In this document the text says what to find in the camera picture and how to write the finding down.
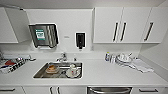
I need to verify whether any stainless steel dishwasher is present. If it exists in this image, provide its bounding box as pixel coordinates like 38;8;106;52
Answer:
87;86;133;94

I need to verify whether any chrome faucet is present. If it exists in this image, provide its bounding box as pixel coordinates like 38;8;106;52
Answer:
54;52;69;63

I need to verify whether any dish soap bottle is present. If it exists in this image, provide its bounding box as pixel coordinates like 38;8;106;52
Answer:
104;51;111;63

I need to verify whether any white mug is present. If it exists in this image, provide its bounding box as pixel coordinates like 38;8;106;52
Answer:
65;63;81;79

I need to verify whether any small white bottle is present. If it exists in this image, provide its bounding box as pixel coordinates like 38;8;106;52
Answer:
110;54;116;64

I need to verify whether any brown bowl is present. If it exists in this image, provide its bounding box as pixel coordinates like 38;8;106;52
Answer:
45;64;61;75

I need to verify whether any stainless steel sink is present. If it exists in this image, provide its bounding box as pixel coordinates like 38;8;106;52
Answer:
32;61;84;80

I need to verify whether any stack of white plates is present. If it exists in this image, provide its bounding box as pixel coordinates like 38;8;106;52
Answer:
115;52;135;67

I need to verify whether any steel paper towel dispenser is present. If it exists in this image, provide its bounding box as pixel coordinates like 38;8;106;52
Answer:
28;22;60;51

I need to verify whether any white base cabinet door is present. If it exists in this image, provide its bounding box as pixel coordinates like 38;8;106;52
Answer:
55;86;88;94
22;86;56;94

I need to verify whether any small grey dish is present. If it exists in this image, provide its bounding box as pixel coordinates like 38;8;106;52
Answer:
20;54;37;63

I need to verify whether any white towel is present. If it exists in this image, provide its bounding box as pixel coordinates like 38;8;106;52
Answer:
130;58;155;74

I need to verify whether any white dish rack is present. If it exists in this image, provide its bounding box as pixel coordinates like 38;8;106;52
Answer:
0;56;28;74

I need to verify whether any red plastic container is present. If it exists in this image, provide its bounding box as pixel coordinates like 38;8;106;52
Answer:
4;60;17;67

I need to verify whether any black wall soap dispenser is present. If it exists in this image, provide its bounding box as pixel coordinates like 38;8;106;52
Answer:
74;31;86;50

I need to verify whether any small grey wall label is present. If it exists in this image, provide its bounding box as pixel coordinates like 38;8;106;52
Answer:
63;34;71;39

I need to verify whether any white wall cabinet door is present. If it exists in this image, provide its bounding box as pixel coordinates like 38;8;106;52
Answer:
117;7;153;44
141;6;168;45
93;7;124;44

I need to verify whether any white wall cabinet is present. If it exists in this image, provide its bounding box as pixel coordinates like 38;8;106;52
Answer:
0;6;32;44

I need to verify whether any white drawer black handle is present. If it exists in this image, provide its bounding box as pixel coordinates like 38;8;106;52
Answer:
0;86;24;94
131;87;168;94

